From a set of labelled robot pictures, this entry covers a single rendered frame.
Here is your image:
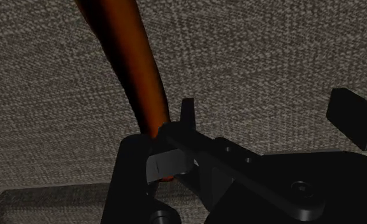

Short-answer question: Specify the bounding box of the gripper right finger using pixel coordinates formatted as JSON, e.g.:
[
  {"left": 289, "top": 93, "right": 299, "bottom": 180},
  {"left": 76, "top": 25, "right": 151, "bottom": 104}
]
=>
[{"left": 326, "top": 87, "right": 367, "bottom": 159}]

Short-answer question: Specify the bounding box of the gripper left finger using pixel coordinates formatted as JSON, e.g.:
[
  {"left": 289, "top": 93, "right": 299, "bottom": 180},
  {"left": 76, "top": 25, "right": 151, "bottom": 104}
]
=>
[{"left": 101, "top": 98, "right": 326, "bottom": 224}]

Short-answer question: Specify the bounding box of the grey woven fabric sofa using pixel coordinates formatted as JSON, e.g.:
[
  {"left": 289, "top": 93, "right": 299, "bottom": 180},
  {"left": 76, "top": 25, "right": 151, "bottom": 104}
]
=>
[{"left": 0, "top": 0, "right": 367, "bottom": 224}]

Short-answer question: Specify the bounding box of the long orange brown cylinder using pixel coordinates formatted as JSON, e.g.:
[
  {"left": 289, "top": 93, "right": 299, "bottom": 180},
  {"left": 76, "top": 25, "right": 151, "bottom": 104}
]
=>
[{"left": 75, "top": 0, "right": 175, "bottom": 183}]

